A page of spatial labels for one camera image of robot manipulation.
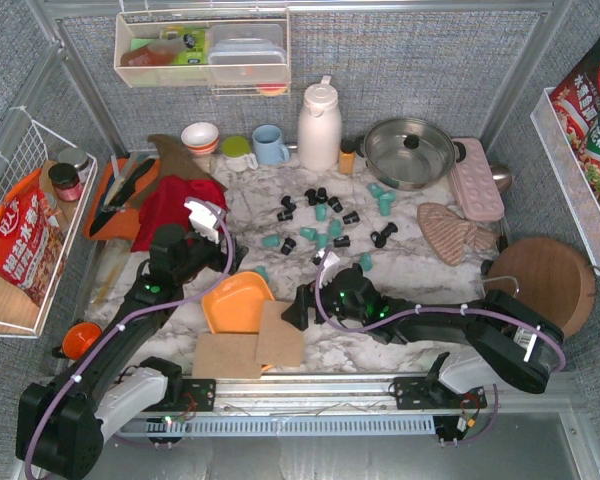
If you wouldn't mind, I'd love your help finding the cork mat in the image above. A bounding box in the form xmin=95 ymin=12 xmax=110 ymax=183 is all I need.
xmin=192 ymin=333 xmax=262 ymax=380
xmin=255 ymin=300 xmax=304 ymax=367

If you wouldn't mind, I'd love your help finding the orange storage basket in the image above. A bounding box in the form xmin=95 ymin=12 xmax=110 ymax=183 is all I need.
xmin=201 ymin=271 xmax=274 ymax=334

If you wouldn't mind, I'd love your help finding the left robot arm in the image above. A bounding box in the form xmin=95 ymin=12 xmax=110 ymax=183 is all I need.
xmin=16 ymin=224 xmax=248 ymax=479

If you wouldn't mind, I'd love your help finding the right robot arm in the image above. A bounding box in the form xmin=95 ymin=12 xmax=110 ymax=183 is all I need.
xmin=281 ymin=264 xmax=566 ymax=394

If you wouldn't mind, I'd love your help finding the black coffee capsule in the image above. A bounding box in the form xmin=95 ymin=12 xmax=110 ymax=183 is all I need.
xmin=333 ymin=235 xmax=351 ymax=248
xmin=327 ymin=197 xmax=343 ymax=213
xmin=343 ymin=211 xmax=360 ymax=225
xmin=281 ymin=237 xmax=297 ymax=256
xmin=370 ymin=222 xmax=398 ymax=249
xmin=281 ymin=196 xmax=297 ymax=211
xmin=304 ymin=189 xmax=318 ymax=206
xmin=277 ymin=210 xmax=293 ymax=222
xmin=315 ymin=187 xmax=328 ymax=204

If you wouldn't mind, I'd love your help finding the red cloth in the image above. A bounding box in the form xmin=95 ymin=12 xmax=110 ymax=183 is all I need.
xmin=131 ymin=175 xmax=227 ymax=252

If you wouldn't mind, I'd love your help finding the orange cutting tray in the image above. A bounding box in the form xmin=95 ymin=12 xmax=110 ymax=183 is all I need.
xmin=82 ymin=157 xmax=162 ymax=242

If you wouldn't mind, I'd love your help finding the black kitchen knife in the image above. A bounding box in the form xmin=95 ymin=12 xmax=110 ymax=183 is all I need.
xmin=88 ymin=158 xmax=157 ymax=237

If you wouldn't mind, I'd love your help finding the brown felt cloth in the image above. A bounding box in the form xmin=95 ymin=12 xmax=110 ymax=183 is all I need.
xmin=128 ymin=134 xmax=227 ymax=210

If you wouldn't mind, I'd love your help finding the green lidded cup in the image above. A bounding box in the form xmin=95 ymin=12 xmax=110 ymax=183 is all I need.
xmin=221 ymin=136 xmax=258 ymax=173

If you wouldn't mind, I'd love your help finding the striped oven mitt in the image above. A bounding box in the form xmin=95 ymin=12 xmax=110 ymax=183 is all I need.
xmin=417 ymin=203 xmax=498 ymax=267

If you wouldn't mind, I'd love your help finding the blue mug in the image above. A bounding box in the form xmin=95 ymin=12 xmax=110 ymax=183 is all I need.
xmin=252 ymin=125 xmax=290 ymax=166

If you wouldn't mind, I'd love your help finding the white orange striped bowl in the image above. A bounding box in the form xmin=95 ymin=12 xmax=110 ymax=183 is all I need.
xmin=180 ymin=122 xmax=219 ymax=156

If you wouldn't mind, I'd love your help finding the dark lidded jar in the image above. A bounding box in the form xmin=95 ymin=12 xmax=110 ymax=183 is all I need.
xmin=48 ymin=163 xmax=83 ymax=203

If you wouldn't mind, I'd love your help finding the orange cup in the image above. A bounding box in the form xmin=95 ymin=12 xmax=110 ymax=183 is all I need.
xmin=51 ymin=322 xmax=102 ymax=360

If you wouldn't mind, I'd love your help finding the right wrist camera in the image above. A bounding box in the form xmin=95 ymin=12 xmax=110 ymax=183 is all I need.
xmin=311 ymin=248 xmax=340 ymax=269

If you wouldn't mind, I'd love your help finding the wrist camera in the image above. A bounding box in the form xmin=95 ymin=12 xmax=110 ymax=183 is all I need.
xmin=184 ymin=197 xmax=226 ymax=244
xmin=311 ymin=248 xmax=340 ymax=269

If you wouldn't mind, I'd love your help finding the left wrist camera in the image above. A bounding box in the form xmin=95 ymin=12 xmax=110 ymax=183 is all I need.
xmin=184 ymin=197 xmax=226 ymax=244

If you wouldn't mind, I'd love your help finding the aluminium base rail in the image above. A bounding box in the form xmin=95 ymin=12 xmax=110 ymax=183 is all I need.
xmin=29 ymin=371 xmax=581 ymax=441

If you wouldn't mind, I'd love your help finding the white handled knife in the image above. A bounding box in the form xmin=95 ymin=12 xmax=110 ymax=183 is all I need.
xmin=104 ymin=158 xmax=136 ymax=206

